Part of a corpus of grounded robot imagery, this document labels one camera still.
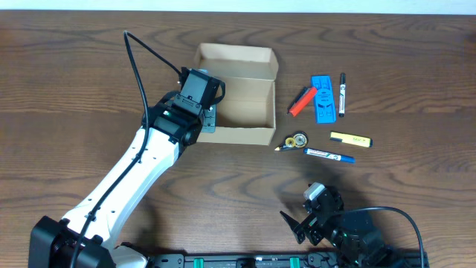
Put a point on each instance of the cardboard box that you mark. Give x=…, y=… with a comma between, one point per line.
x=246, y=115

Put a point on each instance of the yellow highlighter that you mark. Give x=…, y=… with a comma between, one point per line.
x=346, y=138

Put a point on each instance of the correction tape dispenser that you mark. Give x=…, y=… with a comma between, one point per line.
x=295, y=141

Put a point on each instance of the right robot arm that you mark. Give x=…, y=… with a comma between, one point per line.
x=353, y=234

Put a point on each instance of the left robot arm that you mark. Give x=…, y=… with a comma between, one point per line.
x=86, y=235

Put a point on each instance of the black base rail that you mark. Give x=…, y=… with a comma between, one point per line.
x=305, y=260

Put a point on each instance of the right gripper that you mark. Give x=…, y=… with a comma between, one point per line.
x=309, y=226

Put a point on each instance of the blue whiteboard marker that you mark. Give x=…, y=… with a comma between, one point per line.
x=329, y=155

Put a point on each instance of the blue plastic case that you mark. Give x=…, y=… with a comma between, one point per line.
x=324, y=102

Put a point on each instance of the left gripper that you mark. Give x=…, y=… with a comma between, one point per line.
x=210, y=121

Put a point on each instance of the black whiteboard marker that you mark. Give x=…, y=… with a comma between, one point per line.
x=342, y=95

